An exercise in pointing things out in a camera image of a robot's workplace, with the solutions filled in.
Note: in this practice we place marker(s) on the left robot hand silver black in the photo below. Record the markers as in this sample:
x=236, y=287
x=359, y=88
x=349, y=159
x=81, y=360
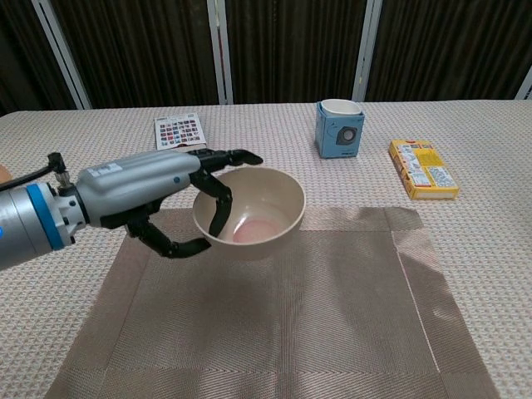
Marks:
x=133, y=183

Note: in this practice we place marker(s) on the beige round bowl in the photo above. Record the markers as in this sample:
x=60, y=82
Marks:
x=270, y=195

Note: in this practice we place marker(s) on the brown woven placemat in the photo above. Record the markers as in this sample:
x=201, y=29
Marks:
x=291, y=324

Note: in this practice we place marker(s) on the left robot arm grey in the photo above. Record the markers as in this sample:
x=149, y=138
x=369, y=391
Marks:
x=25, y=224

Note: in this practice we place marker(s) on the white box with colourful grid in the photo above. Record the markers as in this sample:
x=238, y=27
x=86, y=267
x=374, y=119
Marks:
x=178, y=129

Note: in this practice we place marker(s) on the brown egg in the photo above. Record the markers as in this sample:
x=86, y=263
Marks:
x=2, y=174

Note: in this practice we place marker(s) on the blue speaker carton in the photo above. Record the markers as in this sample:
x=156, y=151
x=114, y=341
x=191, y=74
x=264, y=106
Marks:
x=332, y=141

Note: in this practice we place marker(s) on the dark pleated curtain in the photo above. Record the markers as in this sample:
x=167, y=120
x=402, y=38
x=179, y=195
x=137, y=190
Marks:
x=291, y=45

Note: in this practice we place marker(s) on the yellow flat carton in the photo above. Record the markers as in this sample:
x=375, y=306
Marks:
x=428, y=170

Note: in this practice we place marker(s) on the beige woven tablecloth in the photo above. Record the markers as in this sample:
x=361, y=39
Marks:
x=478, y=232

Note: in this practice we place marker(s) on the grey metal partition post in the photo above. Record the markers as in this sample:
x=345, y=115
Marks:
x=366, y=50
x=220, y=54
x=525, y=85
x=62, y=54

